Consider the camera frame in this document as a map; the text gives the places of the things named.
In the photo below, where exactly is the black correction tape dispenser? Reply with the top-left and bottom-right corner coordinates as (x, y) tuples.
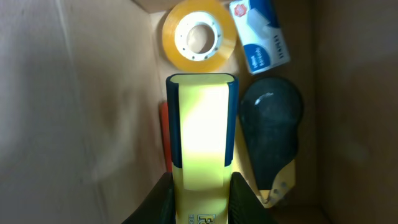
(238, 77), (303, 208)

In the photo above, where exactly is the yellow highlighter marker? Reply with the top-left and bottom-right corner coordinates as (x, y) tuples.
(166, 73), (239, 223)

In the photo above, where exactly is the clear tape roll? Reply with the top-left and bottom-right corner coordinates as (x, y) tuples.
(162, 0), (237, 73)

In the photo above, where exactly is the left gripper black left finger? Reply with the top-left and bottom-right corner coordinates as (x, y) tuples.
(122, 172), (176, 224)

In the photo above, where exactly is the red black stapler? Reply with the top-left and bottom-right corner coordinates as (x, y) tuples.
(159, 101), (172, 172)

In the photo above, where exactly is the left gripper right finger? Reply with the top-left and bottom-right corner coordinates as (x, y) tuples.
(228, 172), (277, 224)

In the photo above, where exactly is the open cardboard box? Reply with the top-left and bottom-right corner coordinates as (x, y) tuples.
(1, 0), (397, 223)

